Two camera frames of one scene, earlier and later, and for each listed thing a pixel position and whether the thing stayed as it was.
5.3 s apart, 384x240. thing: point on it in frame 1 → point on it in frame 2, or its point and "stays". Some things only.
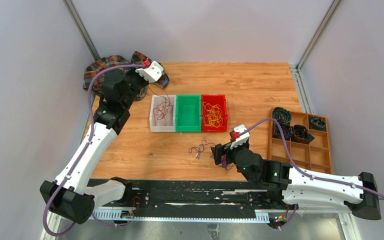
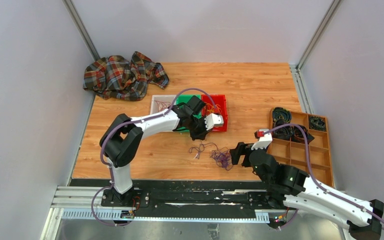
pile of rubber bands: x=223 y=157 stays
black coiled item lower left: x=286 y=128 stays
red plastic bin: x=214 y=113 stays
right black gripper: x=218 y=150 → x=241 y=148
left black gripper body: x=136 y=82 → x=197 y=128
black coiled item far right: x=317 y=123 stays
